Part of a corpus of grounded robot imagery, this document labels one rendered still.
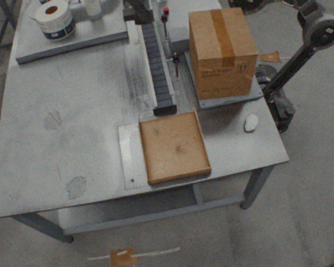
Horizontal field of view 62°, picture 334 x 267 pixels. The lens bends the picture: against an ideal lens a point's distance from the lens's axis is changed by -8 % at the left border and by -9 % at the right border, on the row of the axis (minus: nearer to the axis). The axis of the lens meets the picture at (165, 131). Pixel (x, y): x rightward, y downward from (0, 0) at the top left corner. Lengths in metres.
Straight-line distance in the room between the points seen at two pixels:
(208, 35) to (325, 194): 1.45
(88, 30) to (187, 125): 0.83
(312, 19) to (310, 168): 1.09
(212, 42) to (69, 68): 0.81
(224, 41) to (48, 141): 0.90
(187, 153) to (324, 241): 1.25
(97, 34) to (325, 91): 1.88
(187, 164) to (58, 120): 0.66
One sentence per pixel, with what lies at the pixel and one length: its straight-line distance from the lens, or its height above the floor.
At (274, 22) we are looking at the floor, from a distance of 3.19.
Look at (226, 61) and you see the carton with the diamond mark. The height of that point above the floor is 1.09.
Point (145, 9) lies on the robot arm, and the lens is 1.40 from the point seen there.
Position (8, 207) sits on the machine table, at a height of 0.83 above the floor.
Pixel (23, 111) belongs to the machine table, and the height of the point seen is 0.83.
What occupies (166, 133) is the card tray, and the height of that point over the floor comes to 0.83.
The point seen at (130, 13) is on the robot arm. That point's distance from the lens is 1.47.
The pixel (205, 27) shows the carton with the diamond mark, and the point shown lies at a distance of 1.32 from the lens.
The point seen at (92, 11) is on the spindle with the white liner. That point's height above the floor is 0.95.
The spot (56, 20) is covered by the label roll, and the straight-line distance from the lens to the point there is 1.75.
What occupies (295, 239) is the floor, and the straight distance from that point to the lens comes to 2.12.
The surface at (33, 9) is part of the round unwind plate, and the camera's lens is 2.17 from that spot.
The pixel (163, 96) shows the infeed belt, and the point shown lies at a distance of 1.38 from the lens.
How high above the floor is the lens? 1.99
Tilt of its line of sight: 60 degrees down
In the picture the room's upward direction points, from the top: 10 degrees counter-clockwise
